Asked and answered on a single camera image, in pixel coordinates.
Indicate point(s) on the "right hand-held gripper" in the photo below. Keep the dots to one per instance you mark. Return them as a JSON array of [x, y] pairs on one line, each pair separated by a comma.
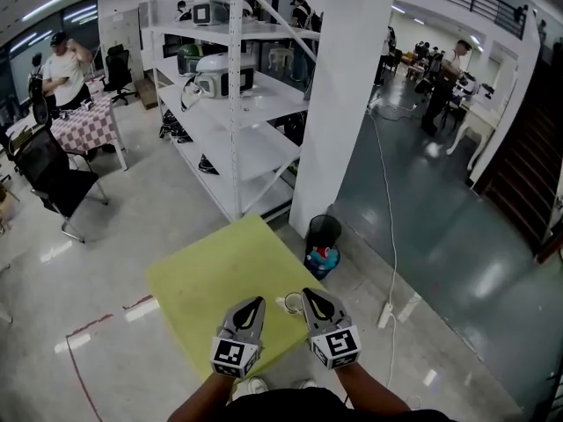
[[336, 347]]

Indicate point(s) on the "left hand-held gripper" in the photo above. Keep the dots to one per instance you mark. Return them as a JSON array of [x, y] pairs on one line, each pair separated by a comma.
[[231, 354]]

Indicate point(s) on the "white cup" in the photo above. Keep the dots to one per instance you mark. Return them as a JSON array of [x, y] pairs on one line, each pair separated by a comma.
[[294, 302]]

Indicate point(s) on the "person's right forearm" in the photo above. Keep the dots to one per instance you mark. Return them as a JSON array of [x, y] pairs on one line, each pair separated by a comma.
[[360, 387]]

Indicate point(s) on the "person's left forearm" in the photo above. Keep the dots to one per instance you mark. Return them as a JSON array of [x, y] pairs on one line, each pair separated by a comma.
[[202, 396]]

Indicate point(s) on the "green cloth covered table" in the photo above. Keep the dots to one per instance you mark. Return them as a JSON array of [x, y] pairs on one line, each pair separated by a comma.
[[211, 271]]

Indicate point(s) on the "white power strip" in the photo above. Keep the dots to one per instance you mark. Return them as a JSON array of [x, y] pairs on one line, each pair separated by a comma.
[[385, 315]]

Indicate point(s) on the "person's white left shoe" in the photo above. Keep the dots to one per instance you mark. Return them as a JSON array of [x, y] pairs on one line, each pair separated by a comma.
[[258, 385]]

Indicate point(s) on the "person's white shoe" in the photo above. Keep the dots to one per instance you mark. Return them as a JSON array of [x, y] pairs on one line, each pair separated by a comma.
[[308, 384], [258, 385]]

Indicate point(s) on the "person's white right shoe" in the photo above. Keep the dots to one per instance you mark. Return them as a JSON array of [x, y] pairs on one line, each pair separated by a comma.
[[308, 384]]

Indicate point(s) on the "black mesh waste bin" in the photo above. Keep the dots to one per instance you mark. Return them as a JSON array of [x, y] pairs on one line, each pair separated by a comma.
[[324, 231]]

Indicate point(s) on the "person's black shirt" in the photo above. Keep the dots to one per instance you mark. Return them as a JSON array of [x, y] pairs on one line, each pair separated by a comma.
[[290, 407]]

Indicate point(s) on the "small black gear pile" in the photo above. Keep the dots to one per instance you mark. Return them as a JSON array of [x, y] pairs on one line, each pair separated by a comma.
[[208, 165]]

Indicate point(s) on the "pile of black gear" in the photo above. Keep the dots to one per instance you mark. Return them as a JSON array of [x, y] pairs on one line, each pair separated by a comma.
[[175, 128]]

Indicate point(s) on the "white metal shelving rack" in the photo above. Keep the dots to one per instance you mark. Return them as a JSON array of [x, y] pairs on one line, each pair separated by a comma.
[[264, 90]]

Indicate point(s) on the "large white box appliance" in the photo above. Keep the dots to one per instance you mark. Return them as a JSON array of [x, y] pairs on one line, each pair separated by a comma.
[[215, 77]]

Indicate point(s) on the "black mesh visitor chair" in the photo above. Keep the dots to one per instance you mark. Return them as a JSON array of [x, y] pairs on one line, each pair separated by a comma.
[[53, 169]]

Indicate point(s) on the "dark wooden staircase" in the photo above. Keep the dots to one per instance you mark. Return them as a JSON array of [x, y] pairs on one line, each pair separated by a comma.
[[523, 169]]

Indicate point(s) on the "brown wooden pallet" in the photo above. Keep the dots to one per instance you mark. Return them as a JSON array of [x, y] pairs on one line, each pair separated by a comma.
[[146, 92]]

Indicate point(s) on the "white curved-leg desk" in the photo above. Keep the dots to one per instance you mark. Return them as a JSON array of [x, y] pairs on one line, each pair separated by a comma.
[[479, 117]]

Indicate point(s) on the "checkered cloth table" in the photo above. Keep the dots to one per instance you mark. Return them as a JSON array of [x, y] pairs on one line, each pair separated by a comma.
[[83, 125]]

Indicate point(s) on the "white carved stool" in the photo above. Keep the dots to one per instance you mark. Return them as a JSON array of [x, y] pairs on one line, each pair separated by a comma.
[[280, 57]]

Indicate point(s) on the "green box appliance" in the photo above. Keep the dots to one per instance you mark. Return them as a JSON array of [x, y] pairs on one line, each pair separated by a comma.
[[188, 57]]

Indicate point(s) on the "black high-back office chair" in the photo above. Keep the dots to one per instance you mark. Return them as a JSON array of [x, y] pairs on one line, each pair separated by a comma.
[[118, 66]]

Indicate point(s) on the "small white box appliance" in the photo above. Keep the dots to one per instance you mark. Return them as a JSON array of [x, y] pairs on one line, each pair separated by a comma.
[[211, 11]]

